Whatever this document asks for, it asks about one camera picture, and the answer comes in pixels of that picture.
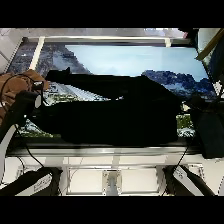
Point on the black garment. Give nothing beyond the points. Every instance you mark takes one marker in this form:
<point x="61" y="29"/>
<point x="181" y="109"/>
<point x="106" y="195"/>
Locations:
<point x="123" y="116"/>

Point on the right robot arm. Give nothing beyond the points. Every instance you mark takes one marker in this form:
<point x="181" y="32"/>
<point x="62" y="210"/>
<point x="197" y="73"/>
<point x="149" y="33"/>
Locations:
<point x="186" y="181"/>

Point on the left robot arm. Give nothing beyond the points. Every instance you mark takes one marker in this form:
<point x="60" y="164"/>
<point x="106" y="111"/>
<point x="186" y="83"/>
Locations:
<point x="20" y="103"/>

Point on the brown garment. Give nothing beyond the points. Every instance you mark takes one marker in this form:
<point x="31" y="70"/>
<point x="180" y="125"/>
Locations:
<point x="9" y="87"/>

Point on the silver frame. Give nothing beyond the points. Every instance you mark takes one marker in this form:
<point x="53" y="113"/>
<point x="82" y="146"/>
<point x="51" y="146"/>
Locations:
<point x="113" y="178"/>

